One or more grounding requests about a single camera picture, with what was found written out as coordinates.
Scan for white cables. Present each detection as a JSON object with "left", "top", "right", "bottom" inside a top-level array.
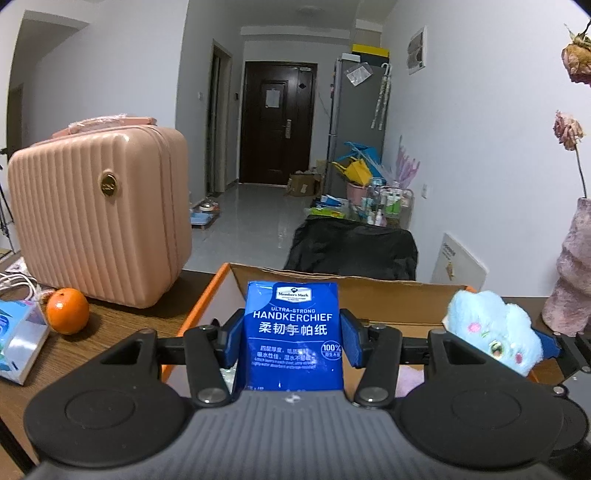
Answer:
[{"left": 0, "top": 272, "right": 35, "bottom": 296}]

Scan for lilac fluffy headband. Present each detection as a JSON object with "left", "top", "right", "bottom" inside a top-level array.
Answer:
[{"left": 394, "top": 367, "right": 426, "bottom": 398}]

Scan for orange-rimmed cardboard box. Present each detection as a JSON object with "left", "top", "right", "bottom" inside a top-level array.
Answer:
[{"left": 161, "top": 262, "right": 555, "bottom": 398}]

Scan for dark wooden door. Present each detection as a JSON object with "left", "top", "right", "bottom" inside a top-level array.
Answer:
[{"left": 239, "top": 61, "right": 318, "bottom": 188}]

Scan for orange fruit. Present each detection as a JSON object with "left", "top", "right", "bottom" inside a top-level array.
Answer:
[{"left": 45, "top": 287, "right": 90, "bottom": 335}]

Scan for small cardboard floor box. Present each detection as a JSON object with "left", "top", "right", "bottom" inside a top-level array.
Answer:
[{"left": 287, "top": 172, "right": 324, "bottom": 197}]

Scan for trolley with bottles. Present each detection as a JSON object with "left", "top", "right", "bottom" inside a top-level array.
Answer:
[{"left": 365, "top": 185, "right": 414, "bottom": 227}]

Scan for blue pet feeder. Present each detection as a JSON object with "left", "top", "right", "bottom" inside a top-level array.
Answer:
[{"left": 191, "top": 198, "right": 221, "bottom": 228}]

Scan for white wall panel box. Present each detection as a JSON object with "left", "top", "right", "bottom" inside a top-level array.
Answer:
[{"left": 407, "top": 27, "right": 428, "bottom": 75}]

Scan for dried pink rose bouquet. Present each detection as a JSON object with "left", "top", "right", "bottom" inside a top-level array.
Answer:
[{"left": 554, "top": 23, "right": 591, "bottom": 199}]

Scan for white leaning board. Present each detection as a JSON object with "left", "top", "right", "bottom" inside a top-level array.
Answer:
[{"left": 429, "top": 232, "right": 488, "bottom": 291}]

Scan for grey refrigerator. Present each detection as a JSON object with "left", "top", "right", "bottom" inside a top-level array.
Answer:
[{"left": 325, "top": 58, "right": 389, "bottom": 185}]

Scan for hanging folded umbrella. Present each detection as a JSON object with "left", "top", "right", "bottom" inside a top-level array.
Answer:
[{"left": 370, "top": 65, "right": 392, "bottom": 131}]

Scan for pink bucket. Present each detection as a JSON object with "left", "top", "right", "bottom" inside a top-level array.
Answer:
[{"left": 347, "top": 181, "right": 370, "bottom": 206}]

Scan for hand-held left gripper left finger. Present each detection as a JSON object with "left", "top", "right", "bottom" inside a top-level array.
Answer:
[{"left": 97, "top": 308, "right": 246, "bottom": 408}]

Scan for light blue plush toy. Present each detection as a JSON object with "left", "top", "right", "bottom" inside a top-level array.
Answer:
[{"left": 444, "top": 290, "right": 544, "bottom": 376}]

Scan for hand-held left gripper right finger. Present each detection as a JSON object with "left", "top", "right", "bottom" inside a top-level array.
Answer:
[{"left": 339, "top": 308, "right": 502, "bottom": 408}]

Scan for purple coral decoration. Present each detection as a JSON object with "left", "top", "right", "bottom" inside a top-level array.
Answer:
[{"left": 394, "top": 136, "right": 422, "bottom": 185}]

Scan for blue handkerchief tissue pack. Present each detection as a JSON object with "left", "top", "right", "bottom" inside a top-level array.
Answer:
[{"left": 233, "top": 280, "right": 345, "bottom": 393}]

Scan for pink textured vase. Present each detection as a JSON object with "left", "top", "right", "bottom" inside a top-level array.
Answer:
[{"left": 541, "top": 198, "right": 591, "bottom": 337}]

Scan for clear plastic bag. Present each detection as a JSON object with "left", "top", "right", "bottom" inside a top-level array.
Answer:
[{"left": 346, "top": 64, "right": 372, "bottom": 86}]

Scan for blue floral tissue pack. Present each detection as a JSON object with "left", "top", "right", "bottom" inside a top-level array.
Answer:
[{"left": 0, "top": 299, "right": 51, "bottom": 386}]

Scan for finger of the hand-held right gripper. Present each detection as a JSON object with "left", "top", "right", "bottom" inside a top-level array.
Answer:
[{"left": 531, "top": 325, "right": 591, "bottom": 384}]

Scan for blue plastic stool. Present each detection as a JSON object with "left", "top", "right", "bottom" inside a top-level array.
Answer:
[{"left": 344, "top": 141, "right": 384, "bottom": 178}]

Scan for pink ribbed suitcase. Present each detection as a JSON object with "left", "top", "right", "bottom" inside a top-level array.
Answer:
[{"left": 7, "top": 115, "right": 194, "bottom": 309}]

